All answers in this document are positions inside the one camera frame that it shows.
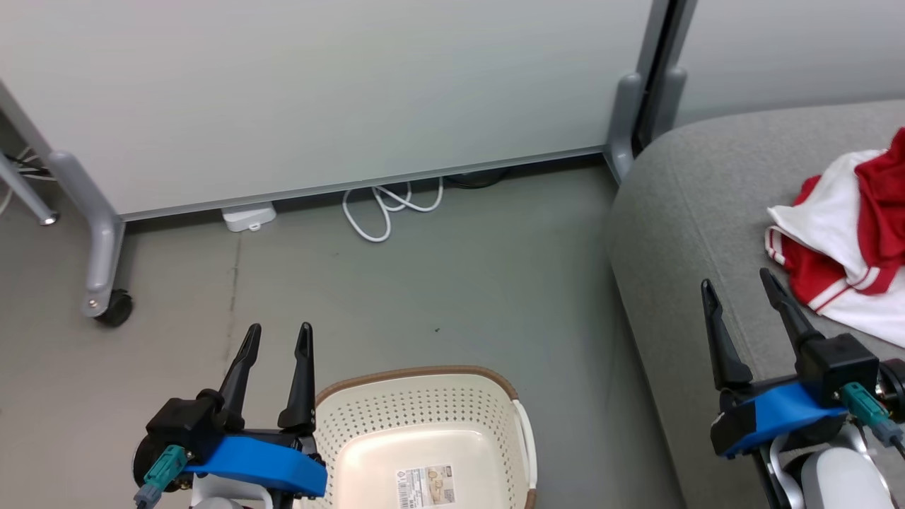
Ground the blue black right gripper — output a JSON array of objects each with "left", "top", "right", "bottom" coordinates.
[{"left": 699, "top": 267, "right": 851, "bottom": 460}]

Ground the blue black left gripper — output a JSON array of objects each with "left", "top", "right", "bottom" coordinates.
[{"left": 133, "top": 322, "right": 329, "bottom": 504}]

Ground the red and white jersey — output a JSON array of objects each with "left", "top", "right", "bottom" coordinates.
[{"left": 763, "top": 126, "right": 905, "bottom": 349}]

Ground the cream perforated laundry basket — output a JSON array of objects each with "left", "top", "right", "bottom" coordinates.
[{"left": 297, "top": 365, "right": 539, "bottom": 509}]

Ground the printed basket sticker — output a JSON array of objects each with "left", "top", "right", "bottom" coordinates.
[{"left": 395, "top": 464, "right": 456, "bottom": 509}]

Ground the grey fabric sofa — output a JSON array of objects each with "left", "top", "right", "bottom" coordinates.
[{"left": 607, "top": 99, "right": 905, "bottom": 509}]

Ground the white power adapter box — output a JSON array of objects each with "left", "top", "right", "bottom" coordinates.
[{"left": 221, "top": 202, "right": 277, "bottom": 233}]

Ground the grey partition leg with caster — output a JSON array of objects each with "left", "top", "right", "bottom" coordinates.
[{"left": 47, "top": 150, "right": 135, "bottom": 328}]

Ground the grey narrow partition leg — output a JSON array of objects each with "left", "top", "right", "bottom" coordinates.
[{"left": 649, "top": 66, "right": 689, "bottom": 144}]

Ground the grey partition leg without caster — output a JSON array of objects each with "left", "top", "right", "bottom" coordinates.
[{"left": 605, "top": 72, "right": 646, "bottom": 185}]

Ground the narrow white partition panel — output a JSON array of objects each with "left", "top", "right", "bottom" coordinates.
[{"left": 675, "top": 0, "right": 905, "bottom": 129}]

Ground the wide white partition panel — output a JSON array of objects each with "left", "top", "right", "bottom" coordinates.
[{"left": 0, "top": 0, "right": 655, "bottom": 221}]

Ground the grey metal table leg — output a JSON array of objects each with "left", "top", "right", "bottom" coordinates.
[{"left": 0, "top": 151, "right": 59, "bottom": 226}]

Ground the black left arm cable, teal plug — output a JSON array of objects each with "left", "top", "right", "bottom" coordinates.
[{"left": 133, "top": 444, "right": 190, "bottom": 509}]

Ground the black arm cable, teal plug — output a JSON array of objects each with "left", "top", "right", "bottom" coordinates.
[
  {"left": 133, "top": 444, "right": 190, "bottom": 509},
  {"left": 840, "top": 382, "right": 905, "bottom": 455}
]

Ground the black right arm cable, teal plug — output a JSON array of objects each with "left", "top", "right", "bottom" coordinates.
[{"left": 840, "top": 382, "right": 905, "bottom": 455}]

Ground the white coiled cable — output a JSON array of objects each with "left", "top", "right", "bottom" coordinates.
[{"left": 341, "top": 177, "right": 445, "bottom": 244}]

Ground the black floor cable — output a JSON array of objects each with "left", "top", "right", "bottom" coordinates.
[{"left": 444, "top": 168, "right": 511, "bottom": 190}]

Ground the white floor cables bundle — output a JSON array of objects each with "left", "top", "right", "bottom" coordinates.
[{"left": 0, "top": 144, "right": 52, "bottom": 214}]

